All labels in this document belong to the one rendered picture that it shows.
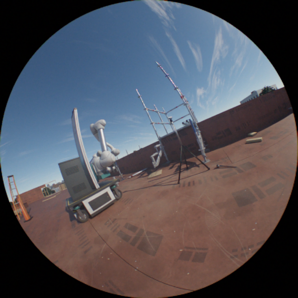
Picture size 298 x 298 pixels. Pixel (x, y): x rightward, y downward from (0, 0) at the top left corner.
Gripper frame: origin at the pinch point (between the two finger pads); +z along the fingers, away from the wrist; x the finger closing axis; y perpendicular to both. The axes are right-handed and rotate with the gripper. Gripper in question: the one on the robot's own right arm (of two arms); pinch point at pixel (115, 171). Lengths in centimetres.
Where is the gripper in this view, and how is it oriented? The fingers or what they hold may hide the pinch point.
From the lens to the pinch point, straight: 171.5
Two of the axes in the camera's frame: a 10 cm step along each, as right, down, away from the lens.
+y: -5.3, 2.2, -8.2
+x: 7.6, -3.2, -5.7
